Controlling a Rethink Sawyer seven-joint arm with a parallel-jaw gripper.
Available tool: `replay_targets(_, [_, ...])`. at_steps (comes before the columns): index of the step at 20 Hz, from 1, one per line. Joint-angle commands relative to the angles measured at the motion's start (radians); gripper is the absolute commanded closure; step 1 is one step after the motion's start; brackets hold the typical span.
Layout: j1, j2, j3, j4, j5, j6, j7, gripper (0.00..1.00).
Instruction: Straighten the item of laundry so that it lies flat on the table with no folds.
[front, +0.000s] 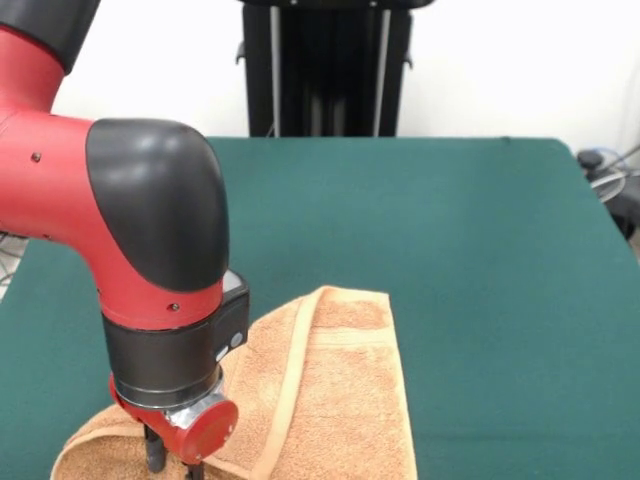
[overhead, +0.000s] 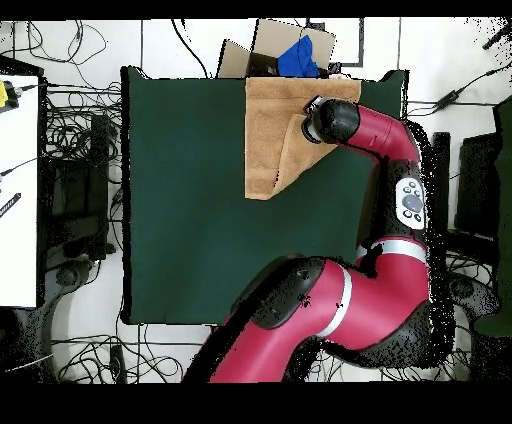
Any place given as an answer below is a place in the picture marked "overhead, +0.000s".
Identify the tan terry towel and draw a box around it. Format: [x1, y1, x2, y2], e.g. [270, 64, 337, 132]
[244, 76, 363, 201]

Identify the blue garment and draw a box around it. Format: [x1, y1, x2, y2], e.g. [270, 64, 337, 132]
[276, 34, 321, 79]

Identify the open cardboard box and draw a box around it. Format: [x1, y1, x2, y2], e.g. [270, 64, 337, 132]
[216, 18, 342, 80]

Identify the black upright stand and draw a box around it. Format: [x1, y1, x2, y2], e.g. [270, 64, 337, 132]
[429, 131, 451, 249]

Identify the dark green table cloth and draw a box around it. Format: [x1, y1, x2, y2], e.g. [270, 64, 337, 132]
[120, 65, 410, 326]

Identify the dark green draped cloth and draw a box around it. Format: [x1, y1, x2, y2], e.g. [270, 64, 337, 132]
[473, 95, 512, 337]

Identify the dark grey chair base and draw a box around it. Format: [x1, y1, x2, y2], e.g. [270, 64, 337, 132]
[449, 271, 501, 321]

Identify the black equipment rack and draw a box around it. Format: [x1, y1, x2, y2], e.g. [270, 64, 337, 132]
[41, 113, 115, 261]

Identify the black round floor foot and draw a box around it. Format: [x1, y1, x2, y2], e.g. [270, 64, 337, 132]
[54, 264, 83, 288]

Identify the white desk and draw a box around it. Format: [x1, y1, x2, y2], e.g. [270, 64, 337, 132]
[0, 73, 41, 309]

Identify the black bar with white print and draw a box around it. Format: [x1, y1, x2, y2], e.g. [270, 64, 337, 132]
[0, 192, 22, 219]

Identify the black power strip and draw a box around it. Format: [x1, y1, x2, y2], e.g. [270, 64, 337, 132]
[109, 344, 127, 384]

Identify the black power adapter with cable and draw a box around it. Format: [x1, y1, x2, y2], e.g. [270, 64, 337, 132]
[407, 59, 512, 119]

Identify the thick black cable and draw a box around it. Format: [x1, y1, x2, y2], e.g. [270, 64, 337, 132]
[170, 18, 210, 79]

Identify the small black gadget with cable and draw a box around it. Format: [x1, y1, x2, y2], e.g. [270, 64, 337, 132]
[2, 81, 21, 110]

